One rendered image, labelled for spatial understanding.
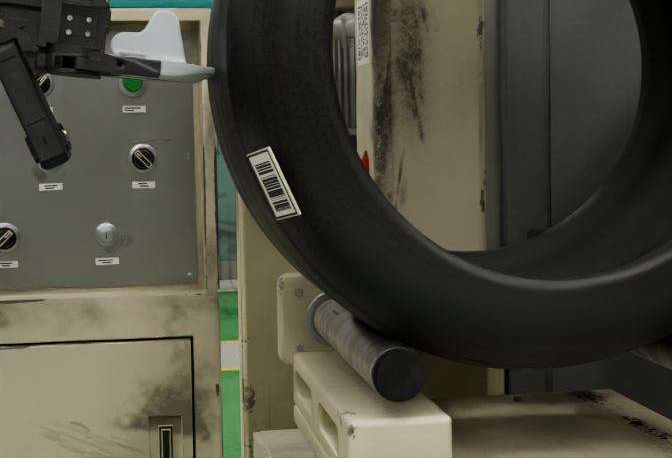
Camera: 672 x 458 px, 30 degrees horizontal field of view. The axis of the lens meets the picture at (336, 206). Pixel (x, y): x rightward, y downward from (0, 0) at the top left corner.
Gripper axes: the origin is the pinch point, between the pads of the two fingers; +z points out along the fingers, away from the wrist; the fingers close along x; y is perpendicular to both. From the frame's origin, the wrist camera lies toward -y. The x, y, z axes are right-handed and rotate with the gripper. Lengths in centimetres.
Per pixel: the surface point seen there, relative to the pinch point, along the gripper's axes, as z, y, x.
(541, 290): 29.1, -15.0, -11.9
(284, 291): 12.4, -20.7, 23.5
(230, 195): 77, -41, 887
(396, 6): 22.1, 11.7, 26.0
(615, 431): 44, -30, 5
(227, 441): 40, -112, 343
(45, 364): -14, -36, 51
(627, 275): 36.4, -13.1, -12.0
